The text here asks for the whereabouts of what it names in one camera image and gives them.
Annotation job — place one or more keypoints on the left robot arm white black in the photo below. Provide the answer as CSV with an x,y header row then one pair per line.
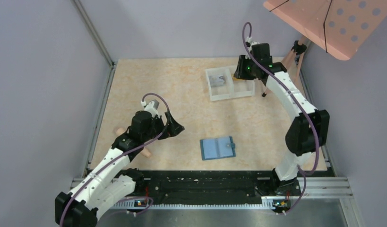
x,y
85,204

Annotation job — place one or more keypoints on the aluminium frame post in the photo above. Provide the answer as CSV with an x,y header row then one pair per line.
x,y
92,31

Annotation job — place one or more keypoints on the pink perforated board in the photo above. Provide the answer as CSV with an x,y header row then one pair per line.
x,y
339,27

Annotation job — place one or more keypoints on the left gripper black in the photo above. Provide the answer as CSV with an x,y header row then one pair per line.
x,y
166,124

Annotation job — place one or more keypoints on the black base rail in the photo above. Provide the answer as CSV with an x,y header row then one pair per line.
x,y
205,187

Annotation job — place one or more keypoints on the white two-compartment tray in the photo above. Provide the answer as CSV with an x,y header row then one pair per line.
x,y
231,90

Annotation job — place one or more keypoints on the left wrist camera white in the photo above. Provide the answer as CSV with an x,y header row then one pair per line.
x,y
151,107

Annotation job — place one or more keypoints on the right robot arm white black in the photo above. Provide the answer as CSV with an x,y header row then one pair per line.
x,y
309,125

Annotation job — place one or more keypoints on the beige wooden peg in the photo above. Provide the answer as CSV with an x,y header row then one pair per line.
x,y
144,152

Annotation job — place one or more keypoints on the silver card in tray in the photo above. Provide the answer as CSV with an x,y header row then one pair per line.
x,y
217,80

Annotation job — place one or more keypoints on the pink tripod stand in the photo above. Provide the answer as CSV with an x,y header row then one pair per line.
x,y
296,52

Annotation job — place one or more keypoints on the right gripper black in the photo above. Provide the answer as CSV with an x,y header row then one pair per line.
x,y
242,70

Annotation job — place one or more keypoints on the grey slotted cable duct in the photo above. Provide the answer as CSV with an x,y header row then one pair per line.
x,y
268,204

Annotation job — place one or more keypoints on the teal card holder wallet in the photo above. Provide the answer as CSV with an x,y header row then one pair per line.
x,y
217,148

